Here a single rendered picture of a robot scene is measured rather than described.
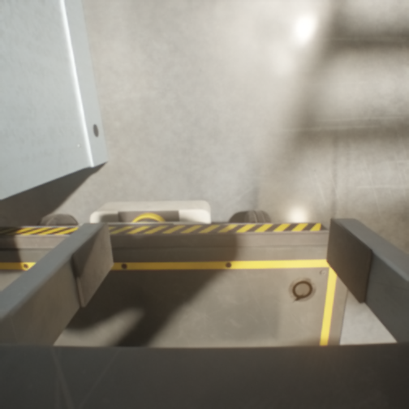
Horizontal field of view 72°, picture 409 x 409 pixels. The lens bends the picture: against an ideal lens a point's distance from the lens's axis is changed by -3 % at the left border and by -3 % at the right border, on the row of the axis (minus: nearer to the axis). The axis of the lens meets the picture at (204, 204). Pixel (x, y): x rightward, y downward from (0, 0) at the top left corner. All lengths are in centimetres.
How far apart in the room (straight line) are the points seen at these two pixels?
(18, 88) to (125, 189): 37
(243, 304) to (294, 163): 40
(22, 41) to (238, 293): 50
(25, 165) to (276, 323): 45
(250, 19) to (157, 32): 21
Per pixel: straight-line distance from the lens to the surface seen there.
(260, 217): 64
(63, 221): 75
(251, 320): 51
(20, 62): 53
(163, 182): 74
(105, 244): 16
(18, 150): 47
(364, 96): 81
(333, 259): 17
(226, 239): 43
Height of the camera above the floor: 72
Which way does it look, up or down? 74 degrees down
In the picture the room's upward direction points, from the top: 175 degrees counter-clockwise
